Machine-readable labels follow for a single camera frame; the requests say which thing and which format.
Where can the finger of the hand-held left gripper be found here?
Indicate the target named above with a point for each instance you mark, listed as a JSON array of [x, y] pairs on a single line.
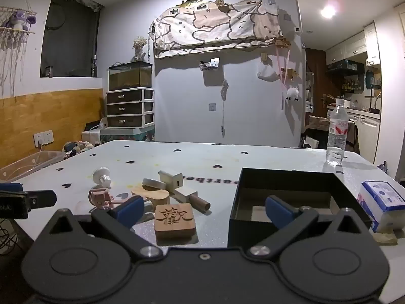
[[42, 199]]

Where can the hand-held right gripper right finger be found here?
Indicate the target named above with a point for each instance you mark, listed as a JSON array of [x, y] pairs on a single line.
[[279, 210]]

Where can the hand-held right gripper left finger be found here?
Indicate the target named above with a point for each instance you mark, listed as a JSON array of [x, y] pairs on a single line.
[[129, 211]]

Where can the light wooden oval block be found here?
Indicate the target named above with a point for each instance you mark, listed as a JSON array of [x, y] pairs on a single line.
[[155, 198]]

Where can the black cardboard box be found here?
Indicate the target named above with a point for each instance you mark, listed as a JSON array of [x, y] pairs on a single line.
[[253, 196]]

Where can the pink plastic toy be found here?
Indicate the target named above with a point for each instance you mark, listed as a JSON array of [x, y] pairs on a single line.
[[100, 199]]

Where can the carved square wooden block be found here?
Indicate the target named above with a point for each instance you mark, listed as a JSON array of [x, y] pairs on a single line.
[[174, 221]]

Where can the clear plastic storage bin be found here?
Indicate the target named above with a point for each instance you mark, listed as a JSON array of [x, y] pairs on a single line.
[[25, 166]]

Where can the white plastic spool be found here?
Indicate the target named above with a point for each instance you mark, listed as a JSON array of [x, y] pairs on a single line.
[[102, 175]]

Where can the pile of plush toys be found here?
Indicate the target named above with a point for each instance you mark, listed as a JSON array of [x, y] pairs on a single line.
[[77, 147]]

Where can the white appliance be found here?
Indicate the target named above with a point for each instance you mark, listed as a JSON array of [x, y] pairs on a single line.
[[95, 131]]

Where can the clear water bottle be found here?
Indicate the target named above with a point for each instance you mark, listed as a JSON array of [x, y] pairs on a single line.
[[337, 133]]

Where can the white plastic drawer unit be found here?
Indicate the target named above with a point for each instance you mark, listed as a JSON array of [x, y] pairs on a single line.
[[128, 107]]

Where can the blue white tissue pack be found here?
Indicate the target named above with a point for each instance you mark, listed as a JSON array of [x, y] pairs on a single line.
[[384, 205]]

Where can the white plush sheep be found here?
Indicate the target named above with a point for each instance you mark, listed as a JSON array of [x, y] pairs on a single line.
[[292, 93]]

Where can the white kitchen counter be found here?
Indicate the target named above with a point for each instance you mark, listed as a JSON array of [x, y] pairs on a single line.
[[367, 125]]

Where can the glass fish tank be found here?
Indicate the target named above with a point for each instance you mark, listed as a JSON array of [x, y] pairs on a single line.
[[129, 76]]

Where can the hanging white bag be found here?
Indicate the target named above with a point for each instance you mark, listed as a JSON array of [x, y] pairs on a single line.
[[267, 72]]

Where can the pink ribbons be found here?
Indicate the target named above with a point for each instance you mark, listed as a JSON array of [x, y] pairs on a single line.
[[282, 66]]

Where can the dried flowers in vase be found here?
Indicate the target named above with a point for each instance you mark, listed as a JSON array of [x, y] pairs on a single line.
[[139, 47]]

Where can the purple plush toy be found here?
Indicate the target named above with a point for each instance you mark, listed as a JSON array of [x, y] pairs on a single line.
[[19, 19]]

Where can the printed cartoon cloth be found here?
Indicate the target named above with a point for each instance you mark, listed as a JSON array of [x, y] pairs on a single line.
[[218, 27]]

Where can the ceiling spotlight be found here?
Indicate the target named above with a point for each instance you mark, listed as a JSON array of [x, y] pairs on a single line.
[[328, 12]]

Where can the gold crown decoration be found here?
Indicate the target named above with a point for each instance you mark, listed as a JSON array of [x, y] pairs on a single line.
[[189, 2]]

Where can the white double wall socket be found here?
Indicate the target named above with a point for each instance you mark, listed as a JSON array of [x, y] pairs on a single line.
[[43, 138]]

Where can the grey wall socket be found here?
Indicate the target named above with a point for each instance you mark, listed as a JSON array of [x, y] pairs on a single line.
[[212, 107]]

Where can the macrame wall hanger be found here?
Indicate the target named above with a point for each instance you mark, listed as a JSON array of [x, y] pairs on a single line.
[[8, 47]]

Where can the wall clip holder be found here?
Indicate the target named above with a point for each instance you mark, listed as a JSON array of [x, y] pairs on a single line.
[[209, 64]]

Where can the white kitchen wall cabinet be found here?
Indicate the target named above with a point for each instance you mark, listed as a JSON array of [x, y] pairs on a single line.
[[371, 46]]

